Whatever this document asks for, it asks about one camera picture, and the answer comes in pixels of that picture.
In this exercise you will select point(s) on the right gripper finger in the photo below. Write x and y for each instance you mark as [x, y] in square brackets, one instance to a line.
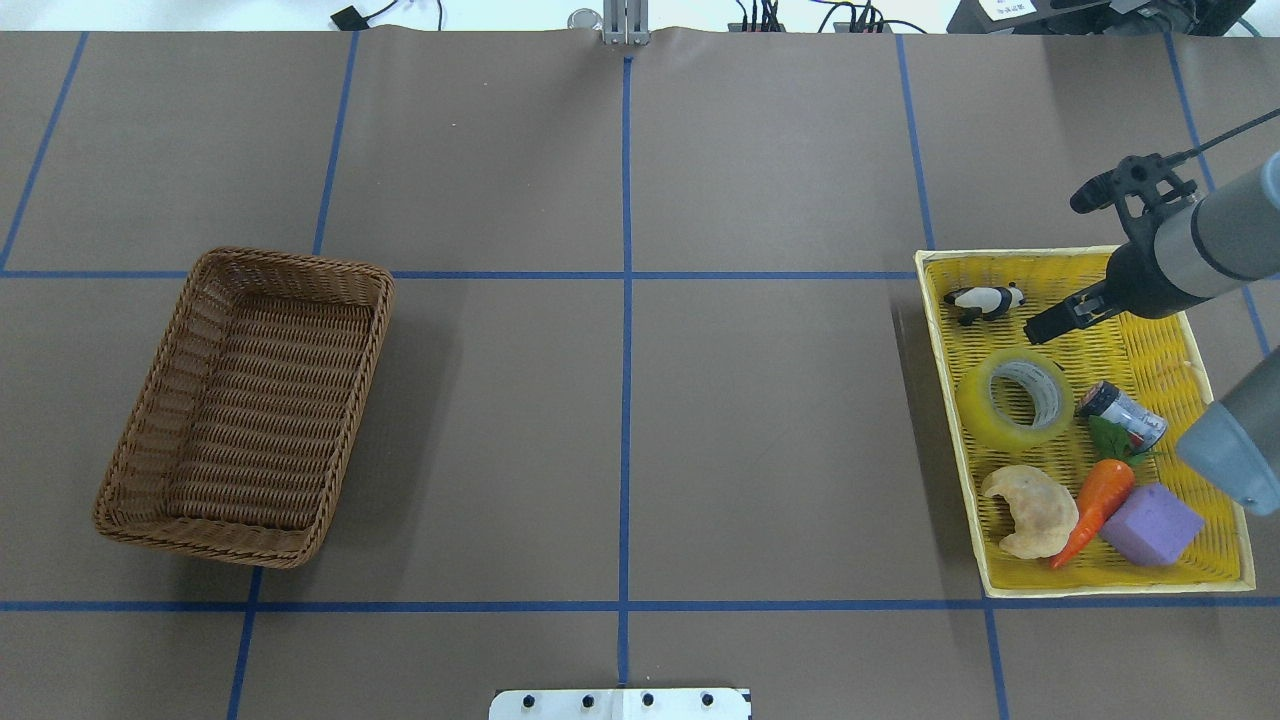
[1053, 323]

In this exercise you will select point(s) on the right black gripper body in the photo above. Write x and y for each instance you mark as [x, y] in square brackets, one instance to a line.
[1132, 280]

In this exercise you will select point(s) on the yellow tape roll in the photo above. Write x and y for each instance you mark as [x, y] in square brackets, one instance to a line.
[1045, 383]

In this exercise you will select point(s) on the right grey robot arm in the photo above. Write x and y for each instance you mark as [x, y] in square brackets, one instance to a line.
[1181, 251]

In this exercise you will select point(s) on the yellow woven basket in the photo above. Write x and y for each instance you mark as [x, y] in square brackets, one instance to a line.
[1012, 405]

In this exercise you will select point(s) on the brown wicker basket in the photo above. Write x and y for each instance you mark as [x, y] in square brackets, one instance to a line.
[238, 446]

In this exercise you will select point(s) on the toy panda figure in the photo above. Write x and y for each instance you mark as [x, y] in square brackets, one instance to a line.
[986, 303]

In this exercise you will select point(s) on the small silver can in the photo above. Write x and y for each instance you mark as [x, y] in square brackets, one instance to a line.
[1143, 427]

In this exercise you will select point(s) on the orange toy carrot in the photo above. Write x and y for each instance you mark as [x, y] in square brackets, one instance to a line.
[1106, 486]

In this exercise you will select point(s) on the toy croissant bread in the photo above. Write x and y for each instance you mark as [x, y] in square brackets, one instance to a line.
[1042, 509]

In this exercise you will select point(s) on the purple foam block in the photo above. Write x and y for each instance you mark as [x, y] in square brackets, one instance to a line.
[1153, 527]

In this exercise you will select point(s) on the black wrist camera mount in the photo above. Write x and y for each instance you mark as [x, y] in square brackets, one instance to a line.
[1144, 190]

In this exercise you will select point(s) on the aluminium camera post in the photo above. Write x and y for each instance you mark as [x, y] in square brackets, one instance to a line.
[625, 23]

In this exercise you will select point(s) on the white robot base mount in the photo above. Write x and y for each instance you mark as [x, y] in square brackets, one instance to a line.
[623, 703]

